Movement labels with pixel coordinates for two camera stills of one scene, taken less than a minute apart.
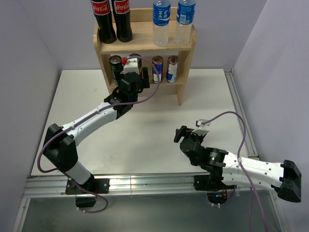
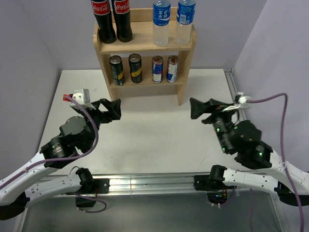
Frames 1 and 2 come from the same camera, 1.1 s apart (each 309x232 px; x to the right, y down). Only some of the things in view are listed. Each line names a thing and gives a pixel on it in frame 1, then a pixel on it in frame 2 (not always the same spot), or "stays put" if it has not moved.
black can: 116,64 stays put
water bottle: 185,16 stays put
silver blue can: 158,62 stays put
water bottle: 161,18 stays put
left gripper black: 145,77 → 98,114
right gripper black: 181,134 → 213,112
